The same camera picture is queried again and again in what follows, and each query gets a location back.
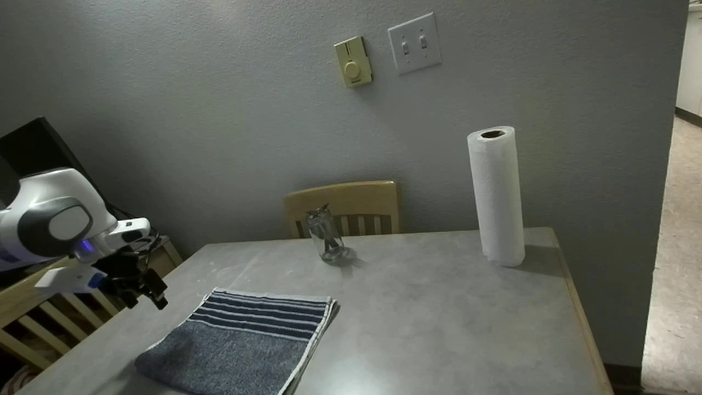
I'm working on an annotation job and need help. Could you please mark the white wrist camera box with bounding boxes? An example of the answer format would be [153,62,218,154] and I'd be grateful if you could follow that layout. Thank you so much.
[35,265,106,294]

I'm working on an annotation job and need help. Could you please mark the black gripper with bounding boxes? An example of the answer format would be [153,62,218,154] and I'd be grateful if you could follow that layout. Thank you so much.
[98,252,167,309]

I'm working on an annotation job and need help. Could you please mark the white light switch plate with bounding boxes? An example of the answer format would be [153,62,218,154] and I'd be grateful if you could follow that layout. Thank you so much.
[388,13,440,75]

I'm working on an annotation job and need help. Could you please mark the wooden chair at left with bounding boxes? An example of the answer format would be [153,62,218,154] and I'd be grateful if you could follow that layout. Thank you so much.
[0,236,184,373]

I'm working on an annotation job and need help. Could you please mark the wooden chair behind table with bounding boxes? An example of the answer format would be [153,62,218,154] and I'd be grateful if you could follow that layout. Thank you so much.
[282,180,402,238]

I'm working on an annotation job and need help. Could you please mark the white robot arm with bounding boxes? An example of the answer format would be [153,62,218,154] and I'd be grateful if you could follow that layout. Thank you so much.
[0,168,167,309]

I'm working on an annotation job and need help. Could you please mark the white paper towel roll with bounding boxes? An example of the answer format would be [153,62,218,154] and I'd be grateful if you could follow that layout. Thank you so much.
[466,126,525,265]

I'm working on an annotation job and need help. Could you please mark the blue striped towel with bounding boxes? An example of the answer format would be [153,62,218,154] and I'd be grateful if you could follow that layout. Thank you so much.
[133,290,337,395]

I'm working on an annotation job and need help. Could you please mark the black monitor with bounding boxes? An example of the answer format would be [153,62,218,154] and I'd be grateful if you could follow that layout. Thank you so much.
[0,116,86,206]

